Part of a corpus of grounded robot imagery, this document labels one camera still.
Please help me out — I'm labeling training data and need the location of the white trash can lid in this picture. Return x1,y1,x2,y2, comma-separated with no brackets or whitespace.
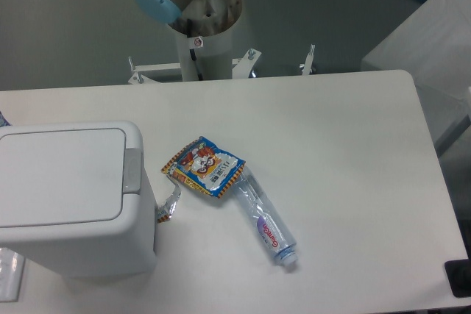
1,127,126,227

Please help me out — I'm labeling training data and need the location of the white plastic trash can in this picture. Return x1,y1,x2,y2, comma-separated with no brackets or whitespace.
1,121,156,277

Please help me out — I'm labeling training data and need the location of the clear plastic sheet under can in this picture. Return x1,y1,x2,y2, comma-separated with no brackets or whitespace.
1,248,25,302

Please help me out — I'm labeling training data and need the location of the colourful snack wrapper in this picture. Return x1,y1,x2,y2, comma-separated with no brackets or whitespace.
156,135,247,224

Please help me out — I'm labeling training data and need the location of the crushed clear plastic bottle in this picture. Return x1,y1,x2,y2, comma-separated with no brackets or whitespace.
230,167,299,268

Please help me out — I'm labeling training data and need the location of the grey lid push button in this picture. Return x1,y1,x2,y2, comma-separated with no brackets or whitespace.
122,149,143,194

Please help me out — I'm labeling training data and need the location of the white covered side table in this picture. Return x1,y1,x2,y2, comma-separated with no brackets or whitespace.
361,0,470,154

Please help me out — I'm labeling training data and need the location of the blue patterned item left edge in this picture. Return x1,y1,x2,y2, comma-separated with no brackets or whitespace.
0,113,10,127

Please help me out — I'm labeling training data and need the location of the black device at table edge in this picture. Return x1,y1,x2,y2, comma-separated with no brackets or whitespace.
445,259,470,298

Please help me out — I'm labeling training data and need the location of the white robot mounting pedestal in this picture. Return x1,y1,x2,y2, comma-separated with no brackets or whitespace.
127,0,316,85

